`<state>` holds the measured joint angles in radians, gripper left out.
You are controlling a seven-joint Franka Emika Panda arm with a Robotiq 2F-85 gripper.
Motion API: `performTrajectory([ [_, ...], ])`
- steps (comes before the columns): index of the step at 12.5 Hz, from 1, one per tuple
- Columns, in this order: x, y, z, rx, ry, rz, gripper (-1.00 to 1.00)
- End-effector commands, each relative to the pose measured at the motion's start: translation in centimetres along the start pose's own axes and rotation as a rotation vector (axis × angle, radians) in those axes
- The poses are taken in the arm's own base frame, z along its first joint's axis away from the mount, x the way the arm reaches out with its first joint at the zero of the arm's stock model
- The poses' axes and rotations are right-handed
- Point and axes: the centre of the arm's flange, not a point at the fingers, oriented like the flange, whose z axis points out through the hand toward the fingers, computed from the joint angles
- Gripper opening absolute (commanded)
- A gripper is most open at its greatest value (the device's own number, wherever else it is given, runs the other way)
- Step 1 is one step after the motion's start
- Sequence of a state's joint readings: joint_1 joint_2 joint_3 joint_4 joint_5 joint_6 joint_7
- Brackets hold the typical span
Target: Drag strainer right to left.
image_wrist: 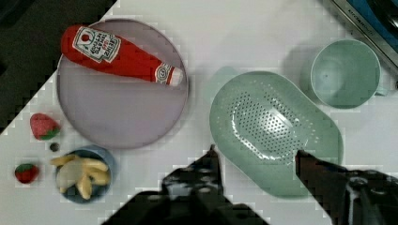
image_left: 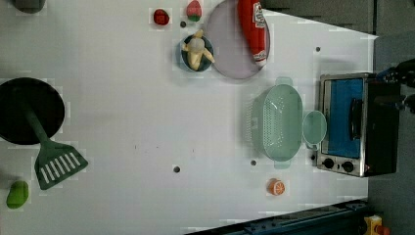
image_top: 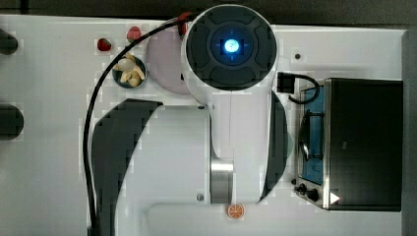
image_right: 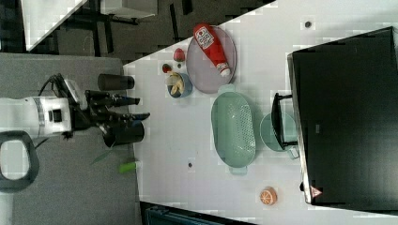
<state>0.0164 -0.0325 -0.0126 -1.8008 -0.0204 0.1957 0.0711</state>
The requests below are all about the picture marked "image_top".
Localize peeled banana pieces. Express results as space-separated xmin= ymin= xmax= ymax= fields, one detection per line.
xmin=112 ymin=52 xmax=146 ymax=88

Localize black round object upper left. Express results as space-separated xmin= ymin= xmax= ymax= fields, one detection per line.
xmin=0 ymin=29 xmax=19 ymax=55

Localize black camera box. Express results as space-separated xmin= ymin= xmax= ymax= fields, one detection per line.
xmin=276 ymin=72 xmax=295 ymax=94

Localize pale purple plate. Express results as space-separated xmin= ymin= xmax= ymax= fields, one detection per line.
xmin=146 ymin=29 xmax=191 ymax=95

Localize green mug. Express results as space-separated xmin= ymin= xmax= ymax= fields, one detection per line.
xmin=286 ymin=133 xmax=294 ymax=158

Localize dark blue bowl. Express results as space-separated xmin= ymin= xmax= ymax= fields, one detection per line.
xmin=111 ymin=55 xmax=149 ymax=89

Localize black round object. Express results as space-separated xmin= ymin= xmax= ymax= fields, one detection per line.
xmin=0 ymin=104 xmax=25 ymax=141
xmin=0 ymin=29 xmax=19 ymax=55

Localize red toy strawberry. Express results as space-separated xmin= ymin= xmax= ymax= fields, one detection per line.
xmin=97 ymin=38 xmax=111 ymax=51

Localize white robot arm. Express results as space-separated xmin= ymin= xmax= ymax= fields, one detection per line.
xmin=92 ymin=5 xmax=288 ymax=236

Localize black round object lower left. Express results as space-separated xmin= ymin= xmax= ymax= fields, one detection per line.
xmin=0 ymin=104 xmax=25 ymax=141

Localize pink toy strawberry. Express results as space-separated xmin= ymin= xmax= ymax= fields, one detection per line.
xmin=126 ymin=27 xmax=142 ymax=43

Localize stainless steel toaster oven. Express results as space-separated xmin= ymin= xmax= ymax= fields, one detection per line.
xmin=292 ymin=78 xmax=403 ymax=211

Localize red ketchup bottle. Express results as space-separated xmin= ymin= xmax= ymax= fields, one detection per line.
xmin=177 ymin=12 xmax=193 ymax=37

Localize orange slice toy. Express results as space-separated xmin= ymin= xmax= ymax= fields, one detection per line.
xmin=226 ymin=204 xmax=245 ymax=219

